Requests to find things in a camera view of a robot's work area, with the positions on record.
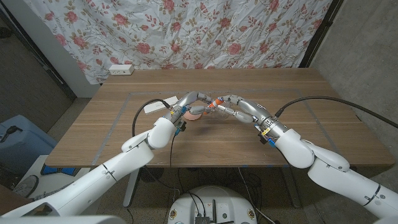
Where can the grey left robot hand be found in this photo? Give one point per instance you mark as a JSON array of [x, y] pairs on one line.
[[186, 101]]

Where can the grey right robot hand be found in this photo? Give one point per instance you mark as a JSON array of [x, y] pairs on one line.
[[252, 109]]

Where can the small orange cap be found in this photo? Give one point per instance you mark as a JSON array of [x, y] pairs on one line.
[[218, 101]]

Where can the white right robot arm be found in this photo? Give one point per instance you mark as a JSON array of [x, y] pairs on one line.
[[335, 171]]

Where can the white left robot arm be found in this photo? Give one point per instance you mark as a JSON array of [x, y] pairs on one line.
[[93, 183]]

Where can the round pink jar lid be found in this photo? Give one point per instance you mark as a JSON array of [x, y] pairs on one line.
[[191, 116]]

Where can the flat white rectangular box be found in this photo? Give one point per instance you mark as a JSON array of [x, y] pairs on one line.
[[155, 106]]

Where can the floral backdrop cloth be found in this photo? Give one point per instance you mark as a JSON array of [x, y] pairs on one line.
[[186, 31]]

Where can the white power strip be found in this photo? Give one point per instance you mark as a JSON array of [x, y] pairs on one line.
[[121, 69]]

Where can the black round floor fan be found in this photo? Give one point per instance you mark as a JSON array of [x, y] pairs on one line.
[[150, 175]]

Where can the metal table leg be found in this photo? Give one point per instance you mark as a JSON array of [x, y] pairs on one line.
[[290, 186], [130, 186]]

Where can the white robot torso base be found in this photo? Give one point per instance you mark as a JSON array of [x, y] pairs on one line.
[[214, 202]]

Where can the blue floor block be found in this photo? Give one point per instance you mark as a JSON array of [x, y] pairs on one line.
[[59, 170]]

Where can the blue plastic bin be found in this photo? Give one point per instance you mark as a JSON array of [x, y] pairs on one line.
[[25, 146]]

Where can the white robot head rim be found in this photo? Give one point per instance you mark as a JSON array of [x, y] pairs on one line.
[[62, 220]]

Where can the person's bare leg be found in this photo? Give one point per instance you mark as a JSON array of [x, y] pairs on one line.
[[12, 202]]

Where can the black backdrop post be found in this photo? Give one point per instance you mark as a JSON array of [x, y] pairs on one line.
[[320, 34]]

